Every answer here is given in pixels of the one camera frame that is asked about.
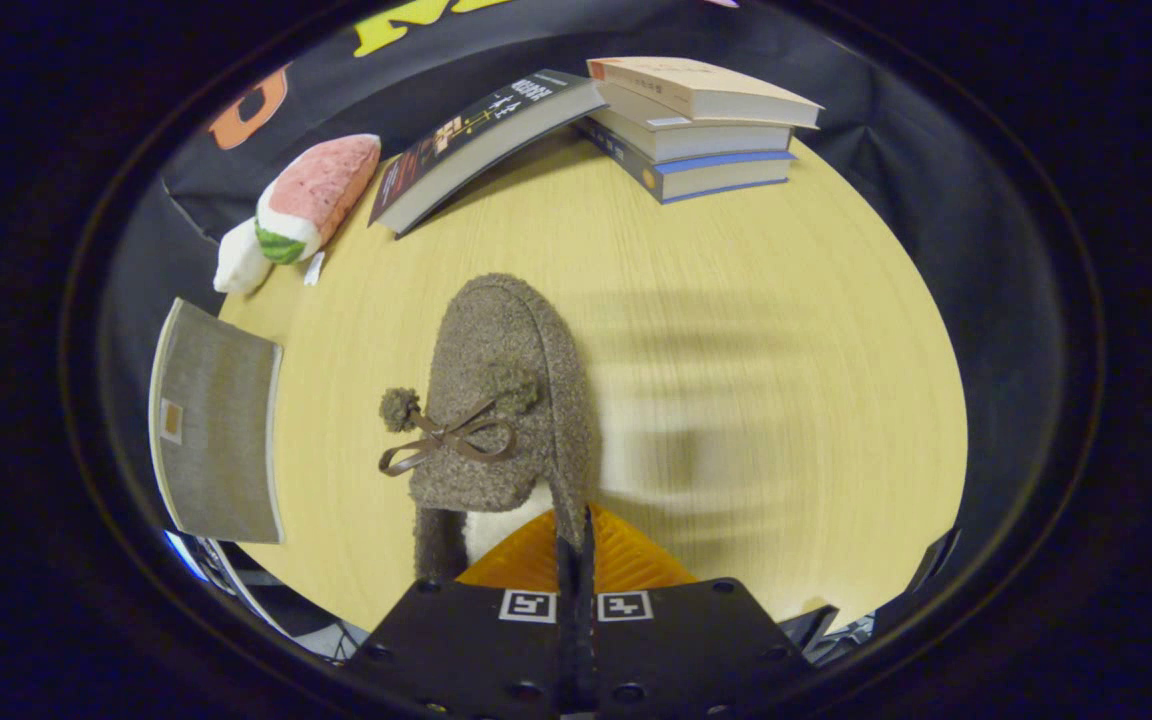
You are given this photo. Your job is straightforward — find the black bracket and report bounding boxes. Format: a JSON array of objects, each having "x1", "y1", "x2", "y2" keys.
[{"x1": 908, "y1": 528, "x2": 962, "y2": 606}]

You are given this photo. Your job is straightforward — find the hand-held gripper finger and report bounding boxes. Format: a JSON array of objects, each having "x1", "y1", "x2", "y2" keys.
[
  {"x1": 351, "y1": 508, "x2": 578, "y2": 719},
  {"x1": 577, "y1": 503, "x2": 809, "y2": 719}
]

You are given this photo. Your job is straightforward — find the white plush toy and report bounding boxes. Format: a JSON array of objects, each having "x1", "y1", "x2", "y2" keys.
[{"x1": 213, "y1": 218, "x2": 274, "y2": 296}]

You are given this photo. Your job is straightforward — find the beige cover book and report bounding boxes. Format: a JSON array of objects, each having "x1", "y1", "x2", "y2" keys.
[{"x1": 586, "y1": 56, "x2": 824, "y2": 131}]

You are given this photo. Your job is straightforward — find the brown fuzzy shoe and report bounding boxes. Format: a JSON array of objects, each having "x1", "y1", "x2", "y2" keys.
[{"x1": 378, "y1": 273, "x2": 597, "y2": 583}]

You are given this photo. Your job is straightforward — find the black cover book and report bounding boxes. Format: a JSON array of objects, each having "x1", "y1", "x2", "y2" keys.
[{"x1": 368, "y1": 69, "x2": 607, "y2": 238}]

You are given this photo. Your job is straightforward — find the white cover book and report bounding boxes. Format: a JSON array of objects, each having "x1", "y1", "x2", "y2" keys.
[{"x1": 596, "y1": 85, "x2": 797, "y2": 163}]

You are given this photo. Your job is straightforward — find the watermelon slice plush toy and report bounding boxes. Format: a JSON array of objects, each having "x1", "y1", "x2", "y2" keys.
[{"x1": 254, "y1": 134, "x2": 383, "y2": 288}]

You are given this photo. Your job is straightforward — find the grey fabric storage box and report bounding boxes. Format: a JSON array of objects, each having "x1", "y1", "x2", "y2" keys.
[{"x1": 148, "y1": 297, "x2": 285, "y2": 546}]

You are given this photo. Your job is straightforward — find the blue cover book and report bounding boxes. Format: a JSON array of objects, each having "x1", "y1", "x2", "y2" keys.
[{"x1": 576, "y1": 118, "x2": 797, "y2": 205}]

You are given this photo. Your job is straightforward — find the dark blue printed object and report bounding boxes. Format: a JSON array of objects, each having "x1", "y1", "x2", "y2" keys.
[{"x1": 164, "y1": 530, "x2": 211, "y2": 586}]

